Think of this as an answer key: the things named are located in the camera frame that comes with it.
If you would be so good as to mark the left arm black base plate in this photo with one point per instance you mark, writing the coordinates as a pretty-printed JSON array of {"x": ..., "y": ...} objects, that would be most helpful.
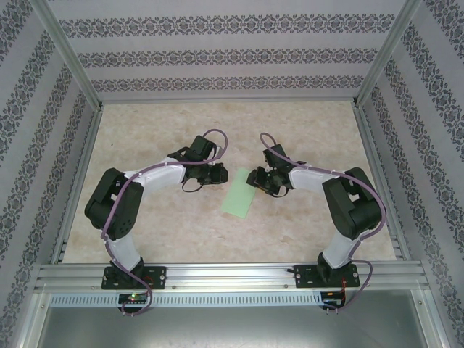
[{"x": 157, "y": 275}]

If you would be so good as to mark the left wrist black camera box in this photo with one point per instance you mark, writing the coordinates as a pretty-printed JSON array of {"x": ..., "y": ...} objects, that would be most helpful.
[{"x": 203, "y": 146}]

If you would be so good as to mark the black board with orange label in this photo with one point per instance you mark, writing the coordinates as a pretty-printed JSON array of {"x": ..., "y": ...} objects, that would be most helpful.
[{"x": 331, "y": 295}]

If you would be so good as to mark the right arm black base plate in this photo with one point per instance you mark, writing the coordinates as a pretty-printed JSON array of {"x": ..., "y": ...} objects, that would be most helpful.
[{"x": 304, "y": 275}]

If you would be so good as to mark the aluminium side rail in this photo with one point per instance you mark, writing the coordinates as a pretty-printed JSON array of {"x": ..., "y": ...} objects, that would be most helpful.
[
  {"x": 78, "y": 181},
  {"x": 395, "y": 232}
]

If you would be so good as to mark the aluminium mounting rail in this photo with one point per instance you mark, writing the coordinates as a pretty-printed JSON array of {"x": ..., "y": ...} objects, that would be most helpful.
[{"x": 232, "y": 275}]

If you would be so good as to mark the thin aluminium wall rail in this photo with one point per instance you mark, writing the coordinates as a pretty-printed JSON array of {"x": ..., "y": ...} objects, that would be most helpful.
[{"x": 228, "y": 99}]

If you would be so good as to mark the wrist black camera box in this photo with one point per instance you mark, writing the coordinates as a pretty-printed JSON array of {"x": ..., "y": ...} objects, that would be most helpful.
[
  {"x": 276, "y": 156},
  {"x": 203, "y": 146}
]

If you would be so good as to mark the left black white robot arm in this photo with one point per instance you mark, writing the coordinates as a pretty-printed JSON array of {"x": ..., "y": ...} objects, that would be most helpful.
[{"x": 159, "y": 183}]

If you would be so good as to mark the black board with green light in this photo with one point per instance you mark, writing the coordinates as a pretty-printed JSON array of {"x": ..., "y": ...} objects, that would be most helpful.
[{"x": 127, "y": 299}]

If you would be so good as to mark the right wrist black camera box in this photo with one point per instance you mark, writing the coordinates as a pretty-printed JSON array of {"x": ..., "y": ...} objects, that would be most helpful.
[{"x": 276, "y": 156}]

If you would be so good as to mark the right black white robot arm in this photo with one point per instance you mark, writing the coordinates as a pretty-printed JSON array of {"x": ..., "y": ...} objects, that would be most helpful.
[{"x": 308, "y": 181}]

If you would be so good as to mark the aluminium frame post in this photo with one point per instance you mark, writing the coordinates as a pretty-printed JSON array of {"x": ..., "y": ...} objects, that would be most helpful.
[
  {"x": 385, "y": 54},
  {"x": 69, "y": 54}
]

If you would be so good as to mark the grey metal shelf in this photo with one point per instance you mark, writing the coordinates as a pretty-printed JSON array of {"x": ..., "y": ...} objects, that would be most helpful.
[{"x": 232, "y": 328}]

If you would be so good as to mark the green paper sheet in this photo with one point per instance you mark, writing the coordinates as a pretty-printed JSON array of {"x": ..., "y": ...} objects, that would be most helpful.
[{"x": 237, "y": 199}]

